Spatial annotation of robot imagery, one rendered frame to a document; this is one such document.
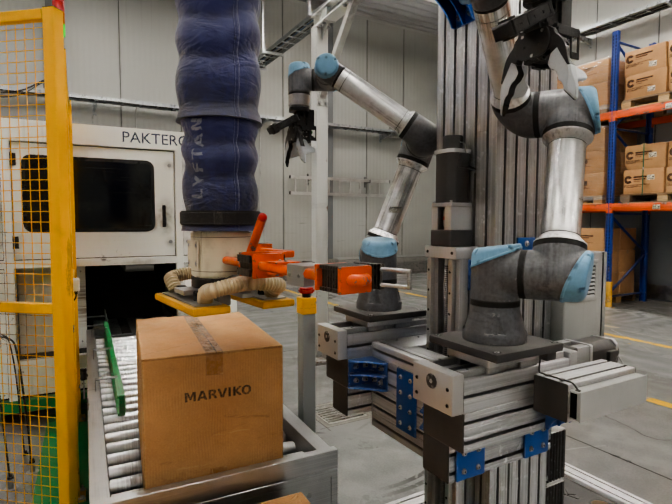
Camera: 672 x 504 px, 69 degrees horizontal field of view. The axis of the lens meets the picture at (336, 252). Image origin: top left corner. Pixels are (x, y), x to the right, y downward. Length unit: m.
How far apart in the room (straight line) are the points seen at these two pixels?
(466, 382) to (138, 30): 10.20
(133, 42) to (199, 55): 9.37
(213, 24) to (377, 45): 11.64
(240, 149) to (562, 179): 0.81
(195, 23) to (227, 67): 0.14
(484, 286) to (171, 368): 0.87
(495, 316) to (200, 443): 0.90
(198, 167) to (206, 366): 0.56
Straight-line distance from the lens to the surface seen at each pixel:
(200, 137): 1.39
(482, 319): 1.21
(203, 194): 1.36
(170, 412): 1.51
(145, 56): 10.74
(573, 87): 0.92
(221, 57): 1.41
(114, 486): 1.74
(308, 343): 2.13
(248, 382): 1.53
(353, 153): 12.02
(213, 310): 1.28
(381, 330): 1.59
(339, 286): 0.88
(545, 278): 1.18
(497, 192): 1.44
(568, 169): 1.28
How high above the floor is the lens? 1.32
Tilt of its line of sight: 4 degrees down
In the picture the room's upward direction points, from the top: straight up
